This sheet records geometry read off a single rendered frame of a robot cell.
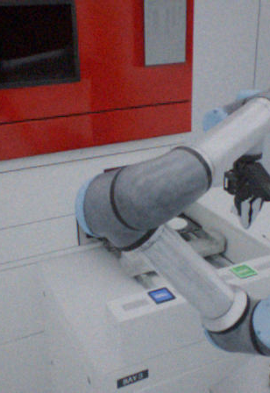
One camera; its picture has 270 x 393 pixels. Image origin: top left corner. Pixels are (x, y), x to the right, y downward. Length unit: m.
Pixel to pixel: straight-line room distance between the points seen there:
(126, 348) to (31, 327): 0.71
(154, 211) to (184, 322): 0.57
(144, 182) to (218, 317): 0.38
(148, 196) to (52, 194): 0.94
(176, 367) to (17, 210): 0.73
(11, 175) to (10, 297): 0.46
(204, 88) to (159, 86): 1.96
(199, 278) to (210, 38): 2.79
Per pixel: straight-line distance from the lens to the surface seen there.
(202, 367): 1.42
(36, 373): 2.02
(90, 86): 1.56
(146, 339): 1.25
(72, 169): 1.66
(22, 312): 1.84
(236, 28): 3.71
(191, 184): 0.77
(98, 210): 0.83
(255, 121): 0.95
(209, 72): 3.62
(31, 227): 1.69
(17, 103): 1.51
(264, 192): 1.19
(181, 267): 0.93
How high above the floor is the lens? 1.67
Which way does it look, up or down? 23 degrees down
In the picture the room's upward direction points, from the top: 2 degrees counter-clockwise
